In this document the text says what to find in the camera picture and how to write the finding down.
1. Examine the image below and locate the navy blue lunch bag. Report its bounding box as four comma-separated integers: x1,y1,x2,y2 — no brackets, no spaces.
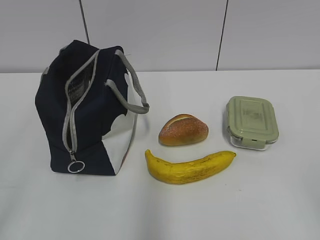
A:
35,40,150,176

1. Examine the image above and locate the yellow banana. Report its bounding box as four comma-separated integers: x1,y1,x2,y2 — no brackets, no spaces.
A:
145,149,236,185

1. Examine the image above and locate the green lid glass container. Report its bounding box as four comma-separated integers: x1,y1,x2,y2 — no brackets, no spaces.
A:
226,96,279,151

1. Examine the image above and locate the brown bread roll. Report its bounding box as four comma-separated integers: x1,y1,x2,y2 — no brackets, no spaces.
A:
158,114,209,147

